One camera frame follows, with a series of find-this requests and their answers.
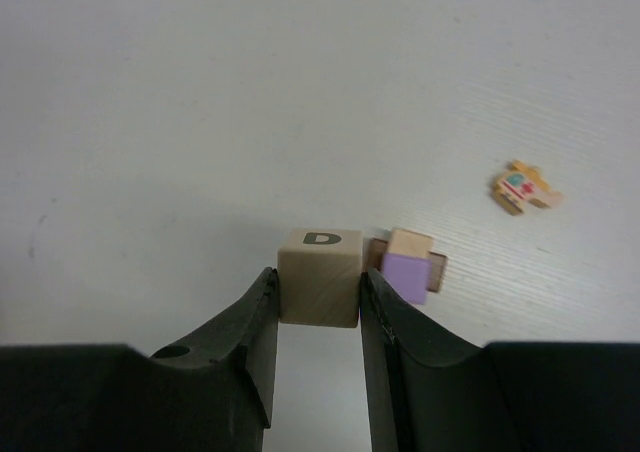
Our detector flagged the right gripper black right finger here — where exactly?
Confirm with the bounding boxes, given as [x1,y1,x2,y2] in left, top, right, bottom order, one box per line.
[360,270,639,451]

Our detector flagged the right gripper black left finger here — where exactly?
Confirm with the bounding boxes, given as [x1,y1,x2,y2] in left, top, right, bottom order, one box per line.
[1,268,278,451]

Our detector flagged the purple cube block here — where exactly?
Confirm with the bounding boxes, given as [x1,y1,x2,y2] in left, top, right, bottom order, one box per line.
[381,253,431,305]

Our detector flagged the dark brown wood block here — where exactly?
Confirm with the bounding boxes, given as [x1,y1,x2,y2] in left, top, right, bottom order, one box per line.
[363,238,448,293]

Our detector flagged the light wood cube block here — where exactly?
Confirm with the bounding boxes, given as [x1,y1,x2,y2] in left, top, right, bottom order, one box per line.
[277,228,364,328]

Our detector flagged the patterned small wood block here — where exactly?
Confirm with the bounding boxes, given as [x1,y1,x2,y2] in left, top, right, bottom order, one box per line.
[491,160,563,216]

